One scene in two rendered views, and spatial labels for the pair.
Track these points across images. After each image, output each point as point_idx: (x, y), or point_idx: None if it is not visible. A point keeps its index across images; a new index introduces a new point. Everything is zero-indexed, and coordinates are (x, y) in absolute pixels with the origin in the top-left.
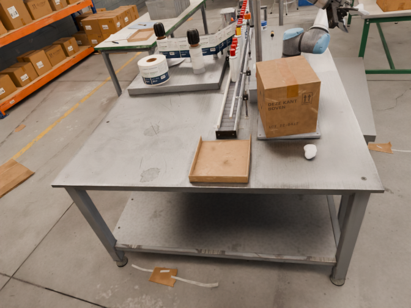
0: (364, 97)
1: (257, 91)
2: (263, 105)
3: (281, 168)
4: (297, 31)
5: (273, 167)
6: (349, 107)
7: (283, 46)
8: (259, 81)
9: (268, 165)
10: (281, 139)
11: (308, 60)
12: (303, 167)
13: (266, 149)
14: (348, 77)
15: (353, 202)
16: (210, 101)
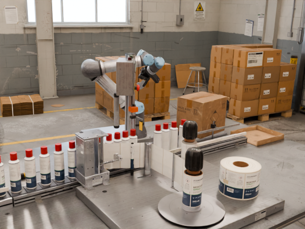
0: (146, 122)
1: (202, 124)
2: (223, 111)
3: (235, 126)
4: (139, 102)
5: (238, 127)
6: (162, 123)
7: (142, 117)
8: (213, 105)
9: (238, 128)
10: None
11: None
12: (227, 123)
13: (229, 131)
14: (122, 128)
15: None
16: (217, 159)
